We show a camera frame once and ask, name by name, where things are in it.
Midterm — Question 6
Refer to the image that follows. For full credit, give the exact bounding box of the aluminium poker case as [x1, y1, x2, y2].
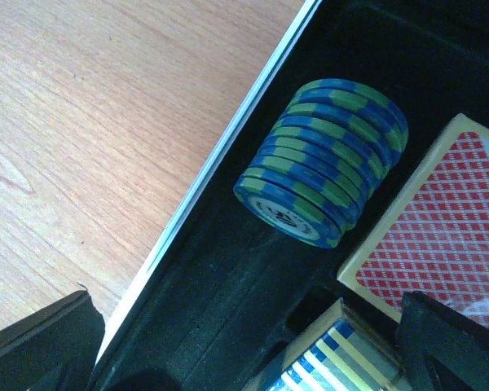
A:
[90, 1, 489, 390]

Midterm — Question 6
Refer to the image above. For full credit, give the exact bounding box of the blue playing card box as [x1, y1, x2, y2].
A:
[244, 299, 412, 391]

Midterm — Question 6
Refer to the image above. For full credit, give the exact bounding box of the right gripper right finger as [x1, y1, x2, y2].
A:
[396, 292, 489, 390]

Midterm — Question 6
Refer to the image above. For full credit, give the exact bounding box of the red playing card deck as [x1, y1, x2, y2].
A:
[337, 114, 489, 329]

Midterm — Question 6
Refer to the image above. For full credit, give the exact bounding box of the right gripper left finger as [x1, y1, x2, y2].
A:
[0, 290, 105, 390]

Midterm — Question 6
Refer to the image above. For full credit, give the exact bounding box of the teal poker chip stack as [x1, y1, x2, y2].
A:
[273, 78, 408, 181]
[233, 126, 390, 248]

